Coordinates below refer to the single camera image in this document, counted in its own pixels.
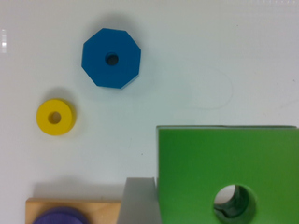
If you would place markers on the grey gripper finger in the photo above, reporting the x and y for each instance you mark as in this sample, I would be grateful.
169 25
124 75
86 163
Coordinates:
139 204

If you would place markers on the blue octagonal block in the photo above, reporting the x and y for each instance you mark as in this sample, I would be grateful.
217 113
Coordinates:
111 58

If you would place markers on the green square block with hole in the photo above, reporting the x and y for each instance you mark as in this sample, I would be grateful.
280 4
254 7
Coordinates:
195 163

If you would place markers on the yellow ring block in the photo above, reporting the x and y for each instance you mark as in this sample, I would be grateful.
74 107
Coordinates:
56 117

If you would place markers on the purple round disc block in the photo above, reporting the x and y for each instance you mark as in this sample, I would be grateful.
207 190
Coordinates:
61 215

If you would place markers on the wooden peg base board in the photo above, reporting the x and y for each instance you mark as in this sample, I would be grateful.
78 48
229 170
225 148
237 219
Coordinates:
96 211

